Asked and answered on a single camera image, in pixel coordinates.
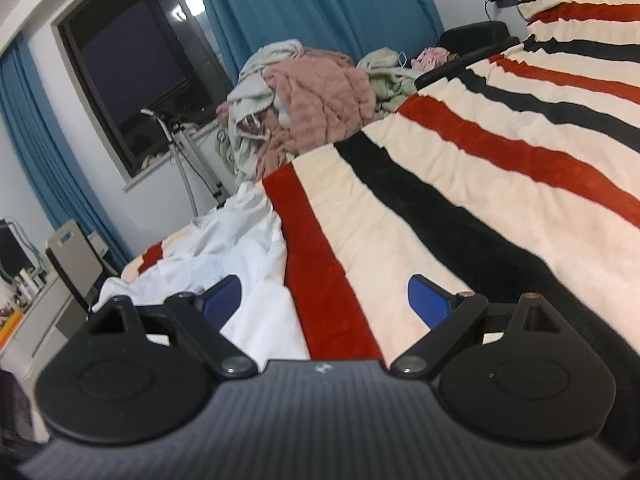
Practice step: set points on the pale green blanket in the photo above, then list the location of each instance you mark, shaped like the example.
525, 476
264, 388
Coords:
252, 91

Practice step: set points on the blue curtain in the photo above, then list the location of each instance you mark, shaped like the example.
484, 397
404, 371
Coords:
306, 5
50, 160

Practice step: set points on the grey chair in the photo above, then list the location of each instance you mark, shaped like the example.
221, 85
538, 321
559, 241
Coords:
75, 260

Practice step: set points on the small pink cloth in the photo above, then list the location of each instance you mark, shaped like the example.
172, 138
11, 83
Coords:
431, 59

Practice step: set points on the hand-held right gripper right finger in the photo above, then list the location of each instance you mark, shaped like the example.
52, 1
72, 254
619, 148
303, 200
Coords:
424, 297

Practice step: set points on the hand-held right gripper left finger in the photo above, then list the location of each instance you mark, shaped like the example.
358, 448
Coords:
224, 296

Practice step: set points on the striped red black cream blanket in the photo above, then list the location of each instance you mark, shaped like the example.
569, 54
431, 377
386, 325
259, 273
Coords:
450, 180

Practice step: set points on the pink fluffy blanket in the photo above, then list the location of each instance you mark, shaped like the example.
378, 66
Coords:
316, 101

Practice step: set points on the white shirt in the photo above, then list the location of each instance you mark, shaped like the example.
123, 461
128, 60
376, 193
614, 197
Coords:
235, 255

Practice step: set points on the black cushion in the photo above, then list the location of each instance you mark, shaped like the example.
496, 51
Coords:
475, 38

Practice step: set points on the dark window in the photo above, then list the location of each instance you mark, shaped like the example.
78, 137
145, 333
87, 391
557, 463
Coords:
135, 65

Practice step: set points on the striped pillow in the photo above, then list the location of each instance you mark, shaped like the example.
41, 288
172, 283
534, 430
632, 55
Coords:
585, 5

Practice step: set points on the white desk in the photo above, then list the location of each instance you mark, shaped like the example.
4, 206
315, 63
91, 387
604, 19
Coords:
35, 320

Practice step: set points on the white floor lamp stand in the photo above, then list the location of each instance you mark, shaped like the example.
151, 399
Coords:
189, 160

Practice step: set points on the pale green cloth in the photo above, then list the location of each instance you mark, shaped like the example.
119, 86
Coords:
390, 80

